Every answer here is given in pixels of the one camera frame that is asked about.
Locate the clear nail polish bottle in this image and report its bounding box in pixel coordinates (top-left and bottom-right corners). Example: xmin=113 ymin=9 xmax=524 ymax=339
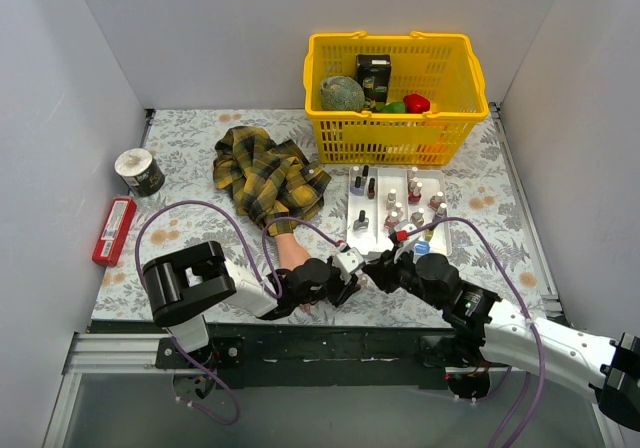
xmin=358 ymin=275 xmax=369 ymax=289

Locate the mannequin hand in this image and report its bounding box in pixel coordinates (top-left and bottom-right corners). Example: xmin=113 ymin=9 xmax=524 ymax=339
xmin=274 ymin=232 xmax=321 ymax=314

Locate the yellow plaid shirt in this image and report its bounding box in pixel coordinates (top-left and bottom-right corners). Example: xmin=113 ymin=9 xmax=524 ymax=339
xmin=213 ymin=126 xmax=331 ymax=237

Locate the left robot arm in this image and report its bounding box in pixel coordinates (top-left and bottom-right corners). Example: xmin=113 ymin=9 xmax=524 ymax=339
xmin=142 ymin=241 xmax=365 ymax=368

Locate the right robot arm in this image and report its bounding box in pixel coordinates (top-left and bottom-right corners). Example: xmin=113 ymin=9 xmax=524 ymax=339
xmin=363 ymin=252 xmax=639 ymax=430

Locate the blue polish bottle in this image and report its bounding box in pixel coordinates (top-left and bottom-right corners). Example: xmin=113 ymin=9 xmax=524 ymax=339
xmin=413 ymin=241 xmax=430 ymax=255

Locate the floral table mat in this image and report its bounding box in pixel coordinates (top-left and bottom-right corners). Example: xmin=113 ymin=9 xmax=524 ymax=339
xmin=92 ymin=110 xmax=547 ymax=322

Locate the pink iridescent polish bottle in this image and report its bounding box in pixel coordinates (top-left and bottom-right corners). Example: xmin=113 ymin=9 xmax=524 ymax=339
xmin=384 ymin=202 xmax=403 ymax=230

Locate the pale glitter polish bottle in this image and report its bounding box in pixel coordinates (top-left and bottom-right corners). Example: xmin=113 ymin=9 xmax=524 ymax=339
xmin=429 ymin=191 xmax=445 ymax=211

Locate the clear polish bottle white cap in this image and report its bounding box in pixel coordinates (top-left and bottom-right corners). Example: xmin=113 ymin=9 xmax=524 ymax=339
xmin=386 ymin=188 xmax=397 ymax=210

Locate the white divided tray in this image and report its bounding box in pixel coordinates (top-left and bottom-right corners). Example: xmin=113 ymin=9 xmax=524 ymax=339
xmin=346 ymin=165 xmax=448 ymax=260

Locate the dark red polish bottle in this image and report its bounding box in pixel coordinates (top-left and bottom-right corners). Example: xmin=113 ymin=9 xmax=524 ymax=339
xmin=367 ymin=177 xmax=376 ymax=200

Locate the lilac polish bottle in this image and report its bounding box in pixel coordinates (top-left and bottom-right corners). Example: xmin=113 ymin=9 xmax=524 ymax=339
xmin=350 ymin=166 xmax=364 ymax=196

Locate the red glitter polish bottle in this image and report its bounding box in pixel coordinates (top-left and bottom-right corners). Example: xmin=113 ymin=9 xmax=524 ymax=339
xmin=408 ymin=180 xmax=423 ymax=205

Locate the green bell pepper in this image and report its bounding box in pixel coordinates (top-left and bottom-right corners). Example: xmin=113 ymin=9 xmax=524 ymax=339
xmin=377 ymin=101 xmax=406 ymax=114

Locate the red bell pepper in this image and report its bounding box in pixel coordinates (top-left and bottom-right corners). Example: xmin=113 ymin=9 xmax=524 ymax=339
xmin=403 ymin=93 xmax=431 ymax=114

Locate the green melon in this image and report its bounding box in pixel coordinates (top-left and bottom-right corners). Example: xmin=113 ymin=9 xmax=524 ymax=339
xmin=319 ymin=76 xmax=365 ymax=112

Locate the red flat box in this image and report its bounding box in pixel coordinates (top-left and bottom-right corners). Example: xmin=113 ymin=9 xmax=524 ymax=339
xmin=92 ymin=197 xmax=137 ymax=267

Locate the black carton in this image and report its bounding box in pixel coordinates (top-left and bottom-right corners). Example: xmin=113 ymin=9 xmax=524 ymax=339
xmin=356 ymin=54 xmax=392 ymax=112

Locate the yellow plastic basket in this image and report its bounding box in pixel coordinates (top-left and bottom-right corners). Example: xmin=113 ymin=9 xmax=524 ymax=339
xmin=303 ymin=31 xmax=489 ymax=166

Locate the black tin with white lid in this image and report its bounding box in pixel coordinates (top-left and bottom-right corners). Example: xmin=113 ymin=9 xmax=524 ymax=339
xmin=114 ymin=148 xmax=165 ymax=197

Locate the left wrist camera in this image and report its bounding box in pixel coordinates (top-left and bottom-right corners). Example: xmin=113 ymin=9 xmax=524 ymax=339
xmin=331 ymin=242 xmax=365 ymax=276

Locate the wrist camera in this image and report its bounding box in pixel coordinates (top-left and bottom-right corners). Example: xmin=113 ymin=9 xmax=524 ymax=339
xmin=331 ymin=242 xmax=365 ymax=276
xmin=388 ymin=221 xmax=420 ymax=249

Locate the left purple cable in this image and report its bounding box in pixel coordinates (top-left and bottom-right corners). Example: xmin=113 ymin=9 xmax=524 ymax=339
xmin=134 ymin=200 xmax=346 ymax=425

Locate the purple cable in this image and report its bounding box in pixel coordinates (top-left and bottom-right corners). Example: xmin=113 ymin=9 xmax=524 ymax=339
xmin=134 ymin=200 xmax=346 ymax=425
xmin=402 ymin=216 xmax=547 ymax=448

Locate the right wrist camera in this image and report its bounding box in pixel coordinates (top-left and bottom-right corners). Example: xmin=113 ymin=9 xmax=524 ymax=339
xmin=388 ymin=221 xmax=420 ymax=249

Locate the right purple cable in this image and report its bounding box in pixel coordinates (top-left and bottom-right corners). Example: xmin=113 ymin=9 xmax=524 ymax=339
xmin=402 ymin=216 xmax=547 ymax=448

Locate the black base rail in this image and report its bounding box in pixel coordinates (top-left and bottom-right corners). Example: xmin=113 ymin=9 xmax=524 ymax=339
xmin=154 ymin=322 xmax=494 ymax=392

